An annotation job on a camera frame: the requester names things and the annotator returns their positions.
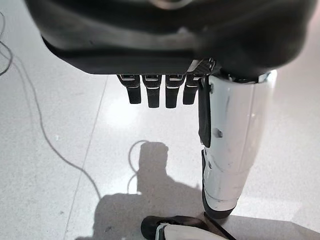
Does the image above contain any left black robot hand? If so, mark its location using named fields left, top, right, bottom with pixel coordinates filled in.
left=23, top=0, right=313, bottom=220

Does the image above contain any left silver robot leg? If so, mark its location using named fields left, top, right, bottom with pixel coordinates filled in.
left=140, top=214, right=237, bottom=240

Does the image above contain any white floor cable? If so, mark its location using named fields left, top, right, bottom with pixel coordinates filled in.
left=0, top=39, right=152, bottom=201

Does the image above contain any thin grey floor cable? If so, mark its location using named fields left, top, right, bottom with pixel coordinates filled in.
left=0, top=9, right=14, bottom=77

